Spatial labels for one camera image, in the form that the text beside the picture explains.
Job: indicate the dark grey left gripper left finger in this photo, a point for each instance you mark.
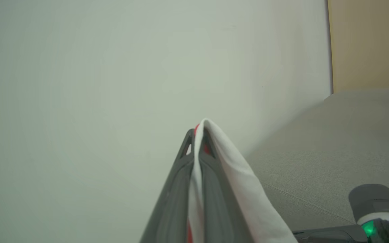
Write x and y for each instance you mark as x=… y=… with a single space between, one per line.
x=172 y=202

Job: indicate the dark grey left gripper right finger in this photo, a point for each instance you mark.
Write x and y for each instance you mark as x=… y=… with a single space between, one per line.
x=216 y=209

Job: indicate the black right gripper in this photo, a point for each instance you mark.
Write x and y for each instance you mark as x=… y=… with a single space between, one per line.
x=373 y=202

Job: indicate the red basketball jersey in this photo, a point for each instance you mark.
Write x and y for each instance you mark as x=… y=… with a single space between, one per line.
x=248 y=189

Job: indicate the beige wooden panel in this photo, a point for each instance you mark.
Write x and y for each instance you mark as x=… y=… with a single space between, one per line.
x=370 y=44

